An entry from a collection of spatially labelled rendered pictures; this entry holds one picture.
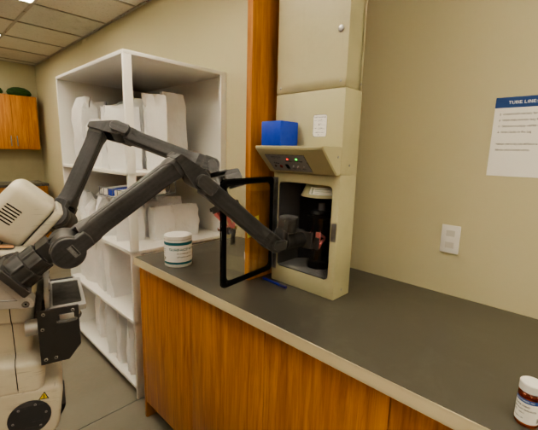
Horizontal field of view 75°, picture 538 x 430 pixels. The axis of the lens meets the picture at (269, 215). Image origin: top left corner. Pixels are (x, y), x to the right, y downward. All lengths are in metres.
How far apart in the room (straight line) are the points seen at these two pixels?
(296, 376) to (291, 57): 1.13
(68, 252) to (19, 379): 0.44
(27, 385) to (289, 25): 1.45
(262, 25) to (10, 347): 1.37
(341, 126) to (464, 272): 0.77
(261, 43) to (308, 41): 0.21
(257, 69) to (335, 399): 1.19
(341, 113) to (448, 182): 0.55
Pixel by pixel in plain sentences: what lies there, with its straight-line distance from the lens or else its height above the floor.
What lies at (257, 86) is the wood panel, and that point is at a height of 1.74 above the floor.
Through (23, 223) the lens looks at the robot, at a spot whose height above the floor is 1.28.
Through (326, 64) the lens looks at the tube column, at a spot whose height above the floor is 1.79.
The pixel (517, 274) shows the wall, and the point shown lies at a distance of 1.56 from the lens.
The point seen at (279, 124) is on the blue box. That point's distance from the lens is 1.30.
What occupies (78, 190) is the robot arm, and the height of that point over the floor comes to 1.33.
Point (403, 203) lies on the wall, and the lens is 1.63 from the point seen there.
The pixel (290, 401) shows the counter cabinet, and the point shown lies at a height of 0.68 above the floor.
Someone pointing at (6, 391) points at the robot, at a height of 0.83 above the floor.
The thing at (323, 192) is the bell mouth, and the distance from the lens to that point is 1.35.
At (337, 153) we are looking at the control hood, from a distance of 1.24.
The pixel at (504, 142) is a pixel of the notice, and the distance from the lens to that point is 1.52.
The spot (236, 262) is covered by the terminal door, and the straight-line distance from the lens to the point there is 1.33.
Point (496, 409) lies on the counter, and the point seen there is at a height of 0.94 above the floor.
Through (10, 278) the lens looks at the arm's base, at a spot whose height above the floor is 1.19.
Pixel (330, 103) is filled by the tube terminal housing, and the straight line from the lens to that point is 1.31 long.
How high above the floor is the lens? 1.48
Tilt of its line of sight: 10 degrees down
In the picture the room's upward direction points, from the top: 2 degrees clockwise
